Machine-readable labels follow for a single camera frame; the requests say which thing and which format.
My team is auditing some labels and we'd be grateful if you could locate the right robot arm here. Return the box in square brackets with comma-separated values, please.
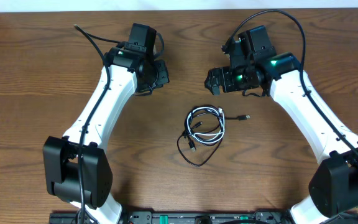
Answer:
[204, 26, 358, 223]

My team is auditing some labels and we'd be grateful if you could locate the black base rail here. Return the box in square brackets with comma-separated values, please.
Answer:
[48, 210, 358, 224]

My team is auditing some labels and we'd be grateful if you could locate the white USB cable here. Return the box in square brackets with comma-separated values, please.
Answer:
[185, 106, 226, 144]

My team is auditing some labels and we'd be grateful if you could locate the black USB cable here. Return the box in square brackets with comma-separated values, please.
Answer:
[183, 105, 250, 146]

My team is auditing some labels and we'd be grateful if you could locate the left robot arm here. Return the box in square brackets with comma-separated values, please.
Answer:
[43, 23, 169, 223]

